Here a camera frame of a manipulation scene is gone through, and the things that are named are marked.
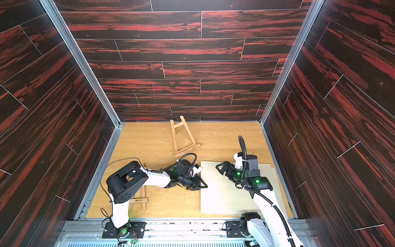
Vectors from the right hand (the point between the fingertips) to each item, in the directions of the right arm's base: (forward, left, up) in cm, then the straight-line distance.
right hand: (224, 168), depth 80 cm
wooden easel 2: (-15, +42, -9) cm, 46 cm away
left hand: (-7, +9, -10) cm, 15 cm away
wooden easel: (+22, +30, +8) cm, 38 cm away
